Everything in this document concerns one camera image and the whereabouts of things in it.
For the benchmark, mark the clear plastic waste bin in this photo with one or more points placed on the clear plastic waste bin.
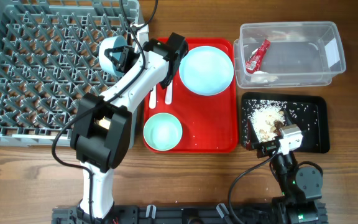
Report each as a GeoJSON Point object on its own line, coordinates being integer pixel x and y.
{"type": "Point", "coordinates": [300, 54]}

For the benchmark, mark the green saucer bowl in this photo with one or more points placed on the green saucer bowl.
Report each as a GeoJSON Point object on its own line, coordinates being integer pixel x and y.
{"type": "Point", "coordinates": [162, 131]}

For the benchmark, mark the light blue small bowl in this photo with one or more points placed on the light blue small bowl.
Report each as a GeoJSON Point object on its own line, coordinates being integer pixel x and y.
{"type": "Point", "coordinates": [108, 43]}

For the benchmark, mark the black plastic waste tray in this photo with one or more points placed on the black plastic waste tray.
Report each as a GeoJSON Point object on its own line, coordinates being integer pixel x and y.
{"type": "Point", "coordinates": [308, 112]}

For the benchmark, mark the grey plastic dishwasher rack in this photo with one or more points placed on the grey plastic dishwasher rack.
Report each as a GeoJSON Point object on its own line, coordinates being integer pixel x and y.
{"type": "Point", "coordinates": [49, 60]}

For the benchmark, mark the red snack wrapper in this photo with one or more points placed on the red snack wrapper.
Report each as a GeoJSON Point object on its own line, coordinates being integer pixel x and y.
{"type": "Point", "coordinates": [254, 63]}

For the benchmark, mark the large light blue plate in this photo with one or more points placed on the large light blue plate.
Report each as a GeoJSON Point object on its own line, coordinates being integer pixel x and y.
{"type": "Point", "coordinates": [206, 71]}

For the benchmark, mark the white plastic fork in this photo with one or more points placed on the white plastic fork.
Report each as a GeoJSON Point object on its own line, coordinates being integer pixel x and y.
{"type": "Point", "coordinates": [169, 94]}

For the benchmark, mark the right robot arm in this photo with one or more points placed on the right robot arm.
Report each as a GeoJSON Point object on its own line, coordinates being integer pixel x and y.
{"type": "Point", "coordinates": [299, 182]}

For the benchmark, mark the white plastic spoon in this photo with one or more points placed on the white plastic spoon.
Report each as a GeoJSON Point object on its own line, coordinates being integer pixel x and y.
{"type": "Point", "coordinates": [153, 98]}

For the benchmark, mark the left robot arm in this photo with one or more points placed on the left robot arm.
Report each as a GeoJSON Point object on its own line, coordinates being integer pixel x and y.
{"type": "Point", "coordinates": [104, 130]}

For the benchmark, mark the red plastic serving tray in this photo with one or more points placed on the red plastic serving tray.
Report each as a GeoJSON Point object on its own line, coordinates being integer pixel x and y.
{"type": "Point", "coordinates": [209, 122]}

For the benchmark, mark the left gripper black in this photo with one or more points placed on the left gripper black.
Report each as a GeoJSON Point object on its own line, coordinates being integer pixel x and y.
{"type": "Point", "coordinates": [124, 64]}

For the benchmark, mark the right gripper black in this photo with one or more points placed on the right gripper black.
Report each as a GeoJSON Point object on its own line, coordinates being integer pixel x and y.
{"type": "Point", "coordinates": [266, 147]}

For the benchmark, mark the rice and meat leftovers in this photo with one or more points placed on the rice and meat leftovers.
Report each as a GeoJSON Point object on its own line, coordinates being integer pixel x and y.
{"type": "Point", "coordinates": [266, 122]}

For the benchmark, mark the yellow plastic cup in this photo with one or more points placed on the yellow plastic cup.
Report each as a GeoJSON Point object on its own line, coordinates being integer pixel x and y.
{"type": "Point", "coordinates": [104, 123]}

